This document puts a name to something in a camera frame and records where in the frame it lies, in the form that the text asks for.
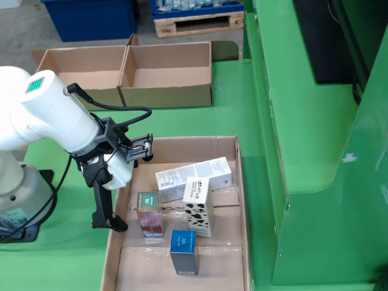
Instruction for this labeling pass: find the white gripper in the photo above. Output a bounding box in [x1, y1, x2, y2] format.
[80, 150, 136, 233]

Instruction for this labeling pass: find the red and silver carton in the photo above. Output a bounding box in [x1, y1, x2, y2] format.
[136, 190, 165, 239]

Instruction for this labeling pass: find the blue carton with W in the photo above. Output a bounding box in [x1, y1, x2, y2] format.
[169, 229, 200, 276]

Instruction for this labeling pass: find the large flat cardboard tray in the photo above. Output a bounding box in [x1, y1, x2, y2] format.
[100, 135, 253, 291]

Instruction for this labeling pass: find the open brown cardboard box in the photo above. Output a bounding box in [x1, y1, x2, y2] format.
[116, 33, 240, 110]
[31, 45, 128, 112]

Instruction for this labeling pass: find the cow print hand cream carton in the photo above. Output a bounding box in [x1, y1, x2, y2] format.
[182, 176, 214, 238]

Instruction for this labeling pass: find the long white printed carton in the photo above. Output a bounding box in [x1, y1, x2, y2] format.
[155, 156, 233, 204]

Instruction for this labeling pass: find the blue plastic crate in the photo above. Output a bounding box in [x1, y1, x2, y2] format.
[40, 0, 138, 43]

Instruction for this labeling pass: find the wooden pallet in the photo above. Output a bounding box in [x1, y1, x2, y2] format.
[153, 11, 245, 39]

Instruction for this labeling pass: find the blue mesh container with plastic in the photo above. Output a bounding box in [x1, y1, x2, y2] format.
[149, 0, 245, 20]

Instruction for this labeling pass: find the white plastic container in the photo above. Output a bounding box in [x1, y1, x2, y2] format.
[0, 0, 24, 10]

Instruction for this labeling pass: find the green curved metal chute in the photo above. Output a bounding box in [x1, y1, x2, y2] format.
[241, 0, 388, 287]

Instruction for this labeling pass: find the black flat panel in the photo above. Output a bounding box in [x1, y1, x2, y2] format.
[292, 0, 370, 85]

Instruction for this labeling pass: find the thin long black cable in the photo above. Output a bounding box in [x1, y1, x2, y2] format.
[0, 154, 74, 243]

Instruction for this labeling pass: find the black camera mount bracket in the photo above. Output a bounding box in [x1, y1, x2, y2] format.
[90, 116, 133, 154]

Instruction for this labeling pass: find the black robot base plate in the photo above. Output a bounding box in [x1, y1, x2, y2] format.
[0, 169, 58, 244]

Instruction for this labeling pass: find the thick black connector cable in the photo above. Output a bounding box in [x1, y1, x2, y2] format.
[65, 82, 153, 130]

